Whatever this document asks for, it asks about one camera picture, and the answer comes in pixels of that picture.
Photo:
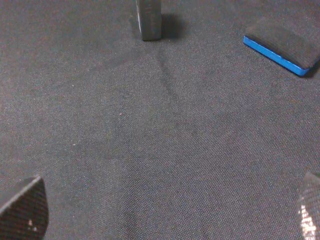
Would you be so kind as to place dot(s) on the blue felt board eraser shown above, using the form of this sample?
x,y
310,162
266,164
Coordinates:
x,y
282,45

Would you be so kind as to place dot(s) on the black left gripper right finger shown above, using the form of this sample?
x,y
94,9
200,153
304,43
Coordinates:
x,y
308,206

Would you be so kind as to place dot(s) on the black pump bottle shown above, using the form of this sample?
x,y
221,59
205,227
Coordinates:
x,y
149,13

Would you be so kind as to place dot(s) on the black table cloth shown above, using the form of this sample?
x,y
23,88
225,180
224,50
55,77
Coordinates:
x,y
192,137

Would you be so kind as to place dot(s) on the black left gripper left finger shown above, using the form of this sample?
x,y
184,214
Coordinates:
x,y
24,211

